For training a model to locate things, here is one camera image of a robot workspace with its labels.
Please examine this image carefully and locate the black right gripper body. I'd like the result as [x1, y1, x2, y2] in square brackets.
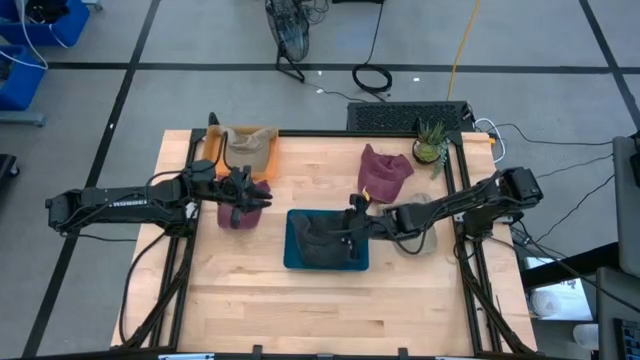
[357, 202, 401, 244]

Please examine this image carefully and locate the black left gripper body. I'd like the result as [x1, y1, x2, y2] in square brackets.
[215, 166, 255, 230]

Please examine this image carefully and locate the maroon baseball cap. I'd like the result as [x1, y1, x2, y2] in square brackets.
[216, 179, 272, 231]
[357, 143, 415, 205]

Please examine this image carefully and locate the beige baseball cap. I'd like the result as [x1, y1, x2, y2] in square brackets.
[221, 127, 278, 174]
[375, 192, 439, 257]

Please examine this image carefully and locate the orange plastic bin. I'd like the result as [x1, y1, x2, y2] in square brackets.
[202, 124, 280, 182]

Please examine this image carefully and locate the blue plastic bin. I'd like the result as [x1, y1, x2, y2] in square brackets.
[282, 208, 371, 273]

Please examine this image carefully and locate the potted succulent plant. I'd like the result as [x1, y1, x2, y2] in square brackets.
[412, 119, 451, 180]

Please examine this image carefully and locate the black perforated computer case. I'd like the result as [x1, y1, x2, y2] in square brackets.
[346, 100, 475, 134]

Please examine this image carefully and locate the black floor fan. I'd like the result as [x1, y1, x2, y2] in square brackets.
[263, 0, 311, 84]

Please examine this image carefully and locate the black beam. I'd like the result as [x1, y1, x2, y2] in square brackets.
[519, 242, 620, 290]

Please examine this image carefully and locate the grey flat base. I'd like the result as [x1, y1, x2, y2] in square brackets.
[0, 110, 47, 128]

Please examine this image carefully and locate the large blue storage crate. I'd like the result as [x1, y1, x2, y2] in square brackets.
[0, 0, 91, 48]

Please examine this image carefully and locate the small blue storage crate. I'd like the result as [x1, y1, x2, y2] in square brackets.
[0, 45, 46, 112]

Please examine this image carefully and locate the grey cabinet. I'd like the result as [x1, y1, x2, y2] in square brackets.
[612, 134, 640, 279]

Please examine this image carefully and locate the grey box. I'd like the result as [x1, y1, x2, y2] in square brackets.
[594, 266, 640, 360]

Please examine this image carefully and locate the black item in crate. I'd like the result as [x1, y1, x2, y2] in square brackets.
[23, 0, 71, 25]

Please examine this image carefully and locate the black aluminium table frame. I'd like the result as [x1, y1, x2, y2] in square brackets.
[119, 112, 539, 359]

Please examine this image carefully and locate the coiled black cable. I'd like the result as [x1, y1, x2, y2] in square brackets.
[351, 0, 394, 96]

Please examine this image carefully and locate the white cable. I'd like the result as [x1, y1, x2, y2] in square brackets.
[473, 117, 507, 164]

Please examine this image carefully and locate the yellow cable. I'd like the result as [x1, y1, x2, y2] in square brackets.
[446, 0, 482, 101]

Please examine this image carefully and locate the thin black floor cable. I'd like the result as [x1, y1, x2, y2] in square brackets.
[492, 122, 615, 147]

